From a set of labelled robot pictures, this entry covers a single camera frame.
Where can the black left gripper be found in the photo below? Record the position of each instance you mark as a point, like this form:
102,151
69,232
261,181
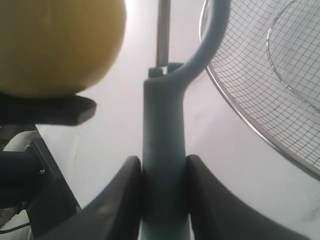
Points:
30,179

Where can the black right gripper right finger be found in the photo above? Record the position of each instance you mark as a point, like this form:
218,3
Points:
217,214

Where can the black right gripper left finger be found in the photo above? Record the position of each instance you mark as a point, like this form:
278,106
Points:
115,214

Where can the teal handled peeler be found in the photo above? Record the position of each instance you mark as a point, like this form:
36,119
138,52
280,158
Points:
165,214

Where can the yellow lemon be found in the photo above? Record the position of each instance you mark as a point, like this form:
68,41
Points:
57,48

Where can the steel wire mesh basket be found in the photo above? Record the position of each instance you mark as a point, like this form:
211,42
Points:
268,69

